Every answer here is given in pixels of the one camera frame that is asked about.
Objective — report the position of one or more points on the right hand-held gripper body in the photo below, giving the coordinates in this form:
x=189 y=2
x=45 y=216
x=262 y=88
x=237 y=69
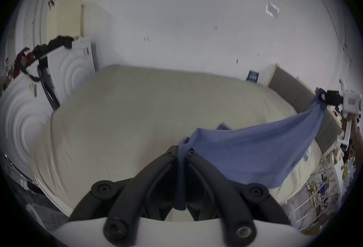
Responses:
x=351 y=102

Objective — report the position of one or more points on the bed with beige sheet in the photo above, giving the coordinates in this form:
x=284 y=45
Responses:
x=127 y=112

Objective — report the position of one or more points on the person's right hand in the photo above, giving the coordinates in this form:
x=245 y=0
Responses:
x=354 y=134

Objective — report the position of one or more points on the white washing machine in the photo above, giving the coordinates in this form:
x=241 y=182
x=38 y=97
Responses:
x=19 y=118
x=72 y=70

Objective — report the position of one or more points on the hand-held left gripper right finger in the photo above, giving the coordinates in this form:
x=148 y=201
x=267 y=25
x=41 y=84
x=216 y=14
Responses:
x=227 y=206

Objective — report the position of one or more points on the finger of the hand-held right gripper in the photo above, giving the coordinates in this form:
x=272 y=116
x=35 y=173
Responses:
x=321 y=95

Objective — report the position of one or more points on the black cloth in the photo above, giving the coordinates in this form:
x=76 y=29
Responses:
x=52 y=43

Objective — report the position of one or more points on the cream ribbed panel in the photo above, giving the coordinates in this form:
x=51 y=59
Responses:
x=64 y=17

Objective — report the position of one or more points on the blue shirt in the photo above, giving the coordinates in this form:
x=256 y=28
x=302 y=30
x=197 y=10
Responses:
x=249 y=149

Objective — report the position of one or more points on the red and black bag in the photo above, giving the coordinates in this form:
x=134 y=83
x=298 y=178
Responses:
x=22 y=61

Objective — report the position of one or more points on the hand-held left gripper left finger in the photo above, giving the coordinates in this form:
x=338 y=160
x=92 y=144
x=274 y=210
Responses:
x=129 y=197

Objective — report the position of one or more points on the grey padded headboard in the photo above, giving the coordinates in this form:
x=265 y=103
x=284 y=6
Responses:
x=295 y=93

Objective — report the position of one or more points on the dark blue box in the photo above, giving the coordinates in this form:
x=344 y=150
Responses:
x=252 y=76

